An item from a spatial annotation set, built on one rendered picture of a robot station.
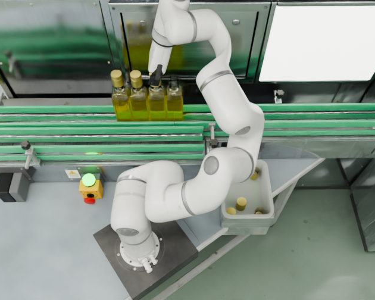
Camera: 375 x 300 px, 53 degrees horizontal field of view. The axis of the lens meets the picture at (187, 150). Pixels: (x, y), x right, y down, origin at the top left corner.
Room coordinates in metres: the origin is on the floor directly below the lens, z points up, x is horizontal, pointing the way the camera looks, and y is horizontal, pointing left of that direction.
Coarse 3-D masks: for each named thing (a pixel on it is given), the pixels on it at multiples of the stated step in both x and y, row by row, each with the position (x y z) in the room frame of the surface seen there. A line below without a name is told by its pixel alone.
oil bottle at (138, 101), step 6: (132, 90) 0.80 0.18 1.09; (144, 90) 0.80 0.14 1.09; (132, 96) 0.78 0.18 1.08; (138, 96) 0.78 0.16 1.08; (144, 96) 0.78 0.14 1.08; (132, 102) 0.78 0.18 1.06; (138, 102) 0.78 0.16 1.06; (144, 102) 0.78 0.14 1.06; (132, 108) 0.78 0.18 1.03; (138, 108) 0.78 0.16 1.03; (144, 108) 0.78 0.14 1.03; (138, 114) 0.78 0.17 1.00; (144, 114) 0.78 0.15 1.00; (138, 120) 0.78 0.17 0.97; (144, 120) 0.78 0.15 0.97; (150, 120) 0.79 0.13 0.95
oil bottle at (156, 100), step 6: (150, 90) 0.80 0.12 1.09; (162, 90) 0.80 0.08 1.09; (150, 96) 0.79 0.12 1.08; (156, 96) 0.78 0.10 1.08; (162, 96) 0.79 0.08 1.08; (150, 102) 0.78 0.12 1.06; (156, 102) 0.78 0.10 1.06; (162, 102) 0.78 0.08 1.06; (150, 108) 0.78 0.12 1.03; (156, 108) 0.78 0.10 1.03; (162, 108) 0.78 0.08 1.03; (150, 114) 0.78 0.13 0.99; (156, 114) 0.78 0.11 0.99; (162, 114) 0.78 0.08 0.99; (156, 120) 0.78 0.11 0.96; (162, 120) 0.78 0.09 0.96
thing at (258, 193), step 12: (264, 168) 0.66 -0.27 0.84; (252, 180) 0.65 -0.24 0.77; (264, 180) 0.62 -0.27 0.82; (228, 192) 0.60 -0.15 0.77; (240, 192) 0.60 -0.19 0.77; (252, 192) 0.60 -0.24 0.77; (264, 192) 0.58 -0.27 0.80; (228, 204) 0.55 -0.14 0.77; (252, 204) 0.55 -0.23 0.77; (264, 204) 0.55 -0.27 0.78; (228, 216) 0.48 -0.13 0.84; (240, 216) 0.48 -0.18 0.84; (252, 216) 0.48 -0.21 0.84; (264, 216) 0.48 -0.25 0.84
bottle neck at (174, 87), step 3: (171, 75) 0.82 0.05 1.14; (174, 75) 0.82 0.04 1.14; (171, 78) 0.82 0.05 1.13; (174, 78) 0.82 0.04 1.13; (177, 78) 0.81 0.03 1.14; (171, 81) 0.80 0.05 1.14; (174, 81) 0.80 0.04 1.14; (177, 81) 0.80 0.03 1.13; (171, 84) 0.80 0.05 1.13; (174, 84) 0.80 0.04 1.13; (177, 84) 0.80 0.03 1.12; (171, 87) 0.80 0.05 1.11; (174, 87) 0.80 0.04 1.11; (177, 87) 0.80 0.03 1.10; (171, 90) 0.80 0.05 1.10; (174, 90) 0.80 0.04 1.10
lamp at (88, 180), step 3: (87, 174) 0.63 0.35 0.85; (90, 174) 0.63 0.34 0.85; (84, 177) 0.62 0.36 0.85; (87, 177) 0.61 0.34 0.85; (90, 177) 0.62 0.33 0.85; (93, 177) 0.62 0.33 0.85; (84, 180) 0.60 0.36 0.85; (87, 180) 0.60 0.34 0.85; (90, 180) 0.61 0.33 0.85; (93, 180) 0.61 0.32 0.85; (84, 183) 0.60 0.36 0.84; (87, 183) 0.60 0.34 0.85; (90, 183) 0.60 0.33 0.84; (93, 183) 0.60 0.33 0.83; (87, 186) 0.59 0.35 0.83; (90, 186) 0.59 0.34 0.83
